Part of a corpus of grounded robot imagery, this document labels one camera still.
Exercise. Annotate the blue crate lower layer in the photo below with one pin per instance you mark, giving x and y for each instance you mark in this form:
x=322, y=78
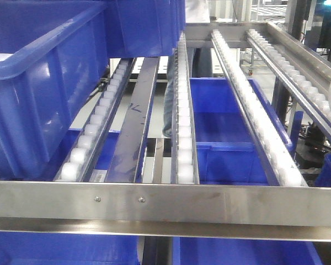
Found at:
x=226, y=151

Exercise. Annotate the stainless steel shelf rack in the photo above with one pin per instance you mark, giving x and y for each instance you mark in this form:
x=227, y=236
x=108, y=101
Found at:
x=186, y=210

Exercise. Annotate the white roller track middle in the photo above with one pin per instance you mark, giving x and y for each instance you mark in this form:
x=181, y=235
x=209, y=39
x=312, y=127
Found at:
x=184, y=153

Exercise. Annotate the white roller track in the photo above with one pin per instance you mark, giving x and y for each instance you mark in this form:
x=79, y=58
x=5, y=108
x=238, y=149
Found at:
x=278, y=164
x=83, y=155
x=184, y=153
x=301, y=87

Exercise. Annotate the white roller track left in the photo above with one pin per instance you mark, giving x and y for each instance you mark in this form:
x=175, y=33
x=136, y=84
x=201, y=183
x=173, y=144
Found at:
x=83, y=155

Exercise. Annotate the large blue plastic crate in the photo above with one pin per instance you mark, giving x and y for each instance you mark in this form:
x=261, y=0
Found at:
x=143, y=28

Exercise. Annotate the blue crate bottom right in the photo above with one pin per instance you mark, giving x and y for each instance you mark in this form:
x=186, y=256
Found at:
x=188, y=250

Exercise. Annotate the person in jeans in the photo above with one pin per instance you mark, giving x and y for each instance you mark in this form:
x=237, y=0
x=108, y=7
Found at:
x=199, y=62

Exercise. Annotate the blue crate on rollers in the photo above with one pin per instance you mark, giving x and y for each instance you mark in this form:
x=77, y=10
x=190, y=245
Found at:
x=56, y=54

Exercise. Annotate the white roller track far right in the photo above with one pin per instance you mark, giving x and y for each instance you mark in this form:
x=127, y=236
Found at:
x=301, y=87

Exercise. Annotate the blue crate bottom left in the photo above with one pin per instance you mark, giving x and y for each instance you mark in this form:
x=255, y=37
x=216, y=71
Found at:
x=41, y=248

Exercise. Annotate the steel divider rail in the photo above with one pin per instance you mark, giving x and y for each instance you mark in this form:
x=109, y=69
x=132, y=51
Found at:
x=126, y=165

